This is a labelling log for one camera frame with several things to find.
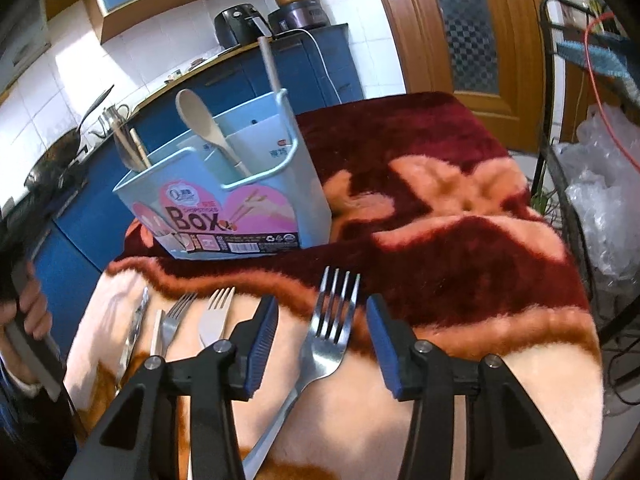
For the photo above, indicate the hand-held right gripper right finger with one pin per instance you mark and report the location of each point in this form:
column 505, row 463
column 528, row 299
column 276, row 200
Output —
column 387, row 350

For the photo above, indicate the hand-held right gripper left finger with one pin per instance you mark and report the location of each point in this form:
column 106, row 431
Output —
column 262, row 350

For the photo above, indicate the long steel fork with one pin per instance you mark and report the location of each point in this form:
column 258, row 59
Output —
column 325, row 355

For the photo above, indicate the wooden chopstick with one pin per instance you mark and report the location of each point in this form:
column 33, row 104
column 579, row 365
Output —
column 122, row 147
column 140, row 147

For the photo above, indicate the blue plastic utensil box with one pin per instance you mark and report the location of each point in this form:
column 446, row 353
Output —
column 280, row 190

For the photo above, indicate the beige plastic stick utensil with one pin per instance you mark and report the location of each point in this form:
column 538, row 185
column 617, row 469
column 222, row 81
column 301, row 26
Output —
column 269, row 65

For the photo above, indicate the person's left forearm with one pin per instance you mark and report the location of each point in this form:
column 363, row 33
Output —
column 30, row 435

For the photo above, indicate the person's left hand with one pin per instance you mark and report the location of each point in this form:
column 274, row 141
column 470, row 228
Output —
column 36, row 310

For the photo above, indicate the steel fork middle right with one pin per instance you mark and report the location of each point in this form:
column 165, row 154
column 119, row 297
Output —
column 214, row 325

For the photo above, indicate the small steel fork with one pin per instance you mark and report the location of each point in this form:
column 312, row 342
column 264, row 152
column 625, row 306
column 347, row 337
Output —
column 172, row 327

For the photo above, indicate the pink and maroon plush blanket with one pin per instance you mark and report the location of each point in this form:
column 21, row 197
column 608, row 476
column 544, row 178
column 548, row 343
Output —
column 450, row 260

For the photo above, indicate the black wok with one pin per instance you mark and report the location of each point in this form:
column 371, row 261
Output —
column 65, row 155

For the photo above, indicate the steel table knife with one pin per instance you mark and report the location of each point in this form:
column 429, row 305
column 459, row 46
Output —
column 132, row 332

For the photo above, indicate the steel kettle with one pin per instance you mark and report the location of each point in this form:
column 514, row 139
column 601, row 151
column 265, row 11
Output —
column 112, row 120

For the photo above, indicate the white range hood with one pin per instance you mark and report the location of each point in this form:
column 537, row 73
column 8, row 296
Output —
column 25, row 45

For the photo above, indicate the clear plastic bag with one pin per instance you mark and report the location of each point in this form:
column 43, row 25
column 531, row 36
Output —
column 605, row 200

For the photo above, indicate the black metal rack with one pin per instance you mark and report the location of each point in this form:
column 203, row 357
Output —
column 547, row 125

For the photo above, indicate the blue kitchen counter cabinets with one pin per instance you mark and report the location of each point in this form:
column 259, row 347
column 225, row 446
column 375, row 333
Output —
column 300, row 75

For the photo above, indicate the wooden door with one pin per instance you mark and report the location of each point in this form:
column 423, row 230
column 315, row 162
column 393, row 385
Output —
column 415, row 45

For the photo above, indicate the black air fryer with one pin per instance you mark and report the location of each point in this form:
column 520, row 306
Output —
column 240, row 25

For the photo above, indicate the blue patterned cloth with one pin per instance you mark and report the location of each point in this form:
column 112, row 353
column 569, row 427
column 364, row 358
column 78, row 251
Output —
column 600, row 57

